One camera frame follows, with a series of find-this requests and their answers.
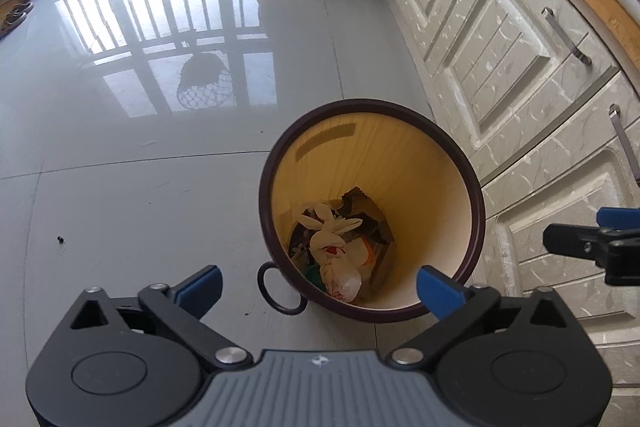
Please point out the round brown trash bin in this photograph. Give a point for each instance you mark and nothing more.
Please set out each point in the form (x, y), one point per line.
(416, 174)

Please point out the sandal on floor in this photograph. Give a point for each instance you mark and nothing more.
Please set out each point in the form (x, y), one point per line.
(17, 14)

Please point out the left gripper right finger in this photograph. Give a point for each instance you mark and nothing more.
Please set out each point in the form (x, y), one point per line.
(505, 361)

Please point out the brown cardboard scrap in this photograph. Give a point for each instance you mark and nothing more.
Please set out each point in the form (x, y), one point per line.
(357, 205)

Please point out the white cabinet front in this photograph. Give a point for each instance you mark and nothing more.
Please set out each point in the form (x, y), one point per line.
(533, 121)

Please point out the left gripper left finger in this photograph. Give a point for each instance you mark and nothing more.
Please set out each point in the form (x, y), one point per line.
(134, 361)

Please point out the silver cabinet handle upper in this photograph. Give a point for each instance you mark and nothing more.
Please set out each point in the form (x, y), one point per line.
(549, 16)

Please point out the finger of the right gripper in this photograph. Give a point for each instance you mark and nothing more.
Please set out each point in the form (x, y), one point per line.
(613, 245)

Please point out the silver cabinet handle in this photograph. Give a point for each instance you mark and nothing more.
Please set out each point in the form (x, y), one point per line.
(549, 16)
(634, 166)

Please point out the white plastic bag trash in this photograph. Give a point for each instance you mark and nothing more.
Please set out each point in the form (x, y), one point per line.
(319, 250)

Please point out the silver cabinet handle lower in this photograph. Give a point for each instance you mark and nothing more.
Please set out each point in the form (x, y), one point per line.
(634, 166)

